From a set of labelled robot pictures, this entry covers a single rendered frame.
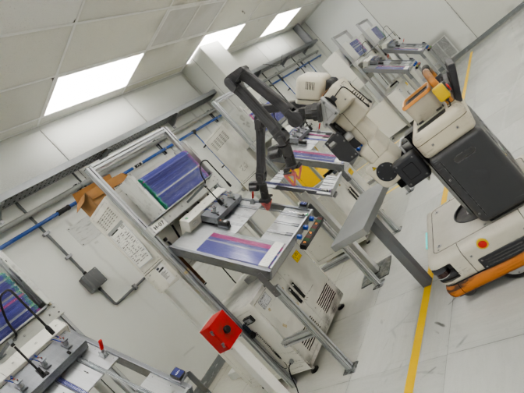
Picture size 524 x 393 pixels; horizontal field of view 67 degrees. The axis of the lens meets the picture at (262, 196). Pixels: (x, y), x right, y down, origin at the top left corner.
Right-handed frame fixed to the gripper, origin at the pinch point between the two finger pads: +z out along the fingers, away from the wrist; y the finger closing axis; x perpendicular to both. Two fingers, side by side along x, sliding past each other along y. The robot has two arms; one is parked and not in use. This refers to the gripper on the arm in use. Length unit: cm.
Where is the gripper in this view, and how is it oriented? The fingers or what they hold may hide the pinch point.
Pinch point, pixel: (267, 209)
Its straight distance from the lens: 277.1
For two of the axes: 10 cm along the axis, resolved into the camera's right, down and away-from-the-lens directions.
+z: 2.0, 8.8, 4.2
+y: -4.3, 4.7, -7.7
